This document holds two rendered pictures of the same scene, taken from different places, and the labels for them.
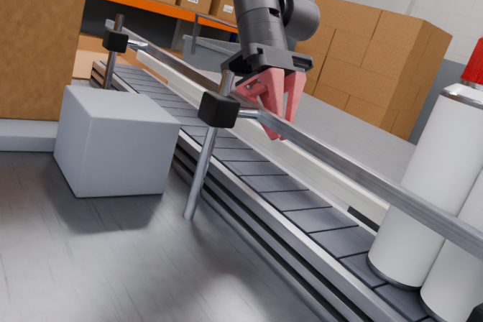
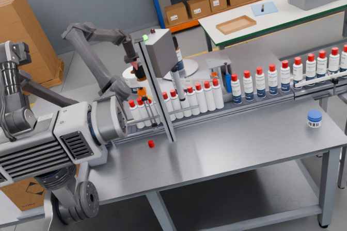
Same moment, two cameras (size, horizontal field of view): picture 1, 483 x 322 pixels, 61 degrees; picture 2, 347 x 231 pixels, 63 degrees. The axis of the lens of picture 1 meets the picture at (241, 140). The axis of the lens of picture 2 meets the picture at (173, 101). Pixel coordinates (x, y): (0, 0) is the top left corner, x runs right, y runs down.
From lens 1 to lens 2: 144 cm
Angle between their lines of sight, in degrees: 43
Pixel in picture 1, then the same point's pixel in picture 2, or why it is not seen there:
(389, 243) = (139, 125)
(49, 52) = not seen: hidden behind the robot
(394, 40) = (8, 21)
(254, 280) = (132, 143)
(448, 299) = (148, 124)
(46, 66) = not seen: hidden behind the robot
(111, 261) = (123, 159)
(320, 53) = not seen: outside the picture
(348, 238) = (133, 128)
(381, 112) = (37, 54)
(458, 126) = (135, 111)
